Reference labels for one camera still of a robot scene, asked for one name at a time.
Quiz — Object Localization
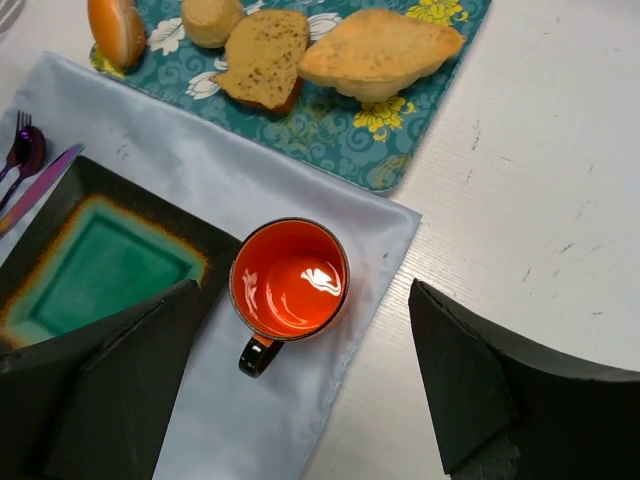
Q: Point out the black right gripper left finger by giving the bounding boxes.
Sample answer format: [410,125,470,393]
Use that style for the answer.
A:
[1,280,202,479]

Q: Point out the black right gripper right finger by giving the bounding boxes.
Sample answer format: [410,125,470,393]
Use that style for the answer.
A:
[409,280,639,479]

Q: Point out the brown bread slice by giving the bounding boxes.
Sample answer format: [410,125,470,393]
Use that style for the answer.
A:
[210,8,310,114]

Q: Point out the small round bread roll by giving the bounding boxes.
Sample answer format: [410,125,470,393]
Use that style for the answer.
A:
[181,0,245,48]

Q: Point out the large flat pastry bread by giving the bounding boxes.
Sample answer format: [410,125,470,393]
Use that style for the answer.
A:
[298,8,465,103]

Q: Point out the light blue cloth napkin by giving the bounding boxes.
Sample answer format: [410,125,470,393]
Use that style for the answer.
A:
[0,51,423,480]

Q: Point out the square green black plate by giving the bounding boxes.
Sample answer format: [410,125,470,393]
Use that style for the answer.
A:
[1,156,240,351]

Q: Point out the purple metallic knife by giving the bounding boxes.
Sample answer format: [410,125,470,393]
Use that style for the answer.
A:
[1,144,85,236]

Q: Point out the purple metallic fork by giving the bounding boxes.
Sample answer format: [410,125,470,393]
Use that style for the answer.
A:
[0,110,32,180]

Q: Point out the purple metallic spoon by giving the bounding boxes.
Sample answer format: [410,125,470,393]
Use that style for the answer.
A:
[0,125,47,210]

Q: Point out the teal floral tray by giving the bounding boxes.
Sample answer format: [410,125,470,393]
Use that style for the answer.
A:
[90,1,466,192]

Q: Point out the orange glazed bun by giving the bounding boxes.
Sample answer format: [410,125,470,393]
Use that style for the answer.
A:
[87,0,146,68]

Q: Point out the orange mug black handle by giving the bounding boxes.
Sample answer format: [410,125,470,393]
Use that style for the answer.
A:
[229,217,351,378]

